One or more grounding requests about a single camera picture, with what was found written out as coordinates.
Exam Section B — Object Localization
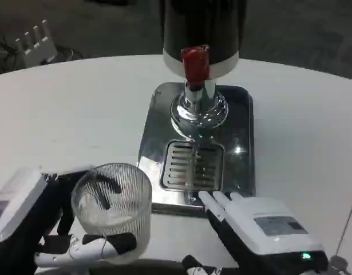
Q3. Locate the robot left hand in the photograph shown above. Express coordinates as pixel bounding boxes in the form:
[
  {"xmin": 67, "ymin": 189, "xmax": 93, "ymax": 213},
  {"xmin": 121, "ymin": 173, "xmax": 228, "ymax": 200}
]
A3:
[{"xmin": 0, "ymin": 164, "xmax": 138, "ymax": 275}]

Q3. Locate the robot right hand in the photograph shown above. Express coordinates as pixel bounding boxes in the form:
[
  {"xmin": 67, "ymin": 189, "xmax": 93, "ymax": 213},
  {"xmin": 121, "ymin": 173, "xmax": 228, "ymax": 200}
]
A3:
[{"xmin": 181, "ymin": 191, "xmax": 330, "ymax": 275}]

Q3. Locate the clear ribbed glass cup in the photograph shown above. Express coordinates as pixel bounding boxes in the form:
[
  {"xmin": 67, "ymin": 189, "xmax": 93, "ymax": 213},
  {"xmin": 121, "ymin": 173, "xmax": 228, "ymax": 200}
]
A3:
[{"xmin": 70, "ymin": 162, "xmax": 152, "ymax": 256}]

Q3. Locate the slotted steel drip grid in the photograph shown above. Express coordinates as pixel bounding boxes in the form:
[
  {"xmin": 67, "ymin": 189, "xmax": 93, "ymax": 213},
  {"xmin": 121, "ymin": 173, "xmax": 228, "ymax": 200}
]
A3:
[{"xmin": 159, "ymin": 140, "xmax": 226, "ymax": 191}]

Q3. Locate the steel drip tray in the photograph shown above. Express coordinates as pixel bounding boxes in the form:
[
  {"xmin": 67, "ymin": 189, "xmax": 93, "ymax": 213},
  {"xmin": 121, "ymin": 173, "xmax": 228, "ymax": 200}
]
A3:
[{"xmin": 136, "ymin": 82, "xmax": 255, "ymax": 212}]

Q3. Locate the black drink dispenser chrome base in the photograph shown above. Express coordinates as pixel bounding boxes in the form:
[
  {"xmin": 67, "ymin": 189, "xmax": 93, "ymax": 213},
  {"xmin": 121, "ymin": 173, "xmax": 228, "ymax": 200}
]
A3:
[{"xmin": 159, "ymin": 0, "xmax": 246, "ymax": 138}]

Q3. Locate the thin black cable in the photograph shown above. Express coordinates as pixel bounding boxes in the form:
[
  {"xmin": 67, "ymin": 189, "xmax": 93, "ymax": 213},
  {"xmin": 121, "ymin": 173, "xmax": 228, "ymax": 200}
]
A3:
[{"xmin": 331, "ymin": 186, "xmax": 352, "ymax": 275}]

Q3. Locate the red tap handle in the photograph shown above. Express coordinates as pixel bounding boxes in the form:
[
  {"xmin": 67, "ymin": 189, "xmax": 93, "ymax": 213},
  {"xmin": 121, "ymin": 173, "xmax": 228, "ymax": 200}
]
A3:
[{"xmin": 180, "ymin": 45, "xmax": 212, "ymax": 88}]

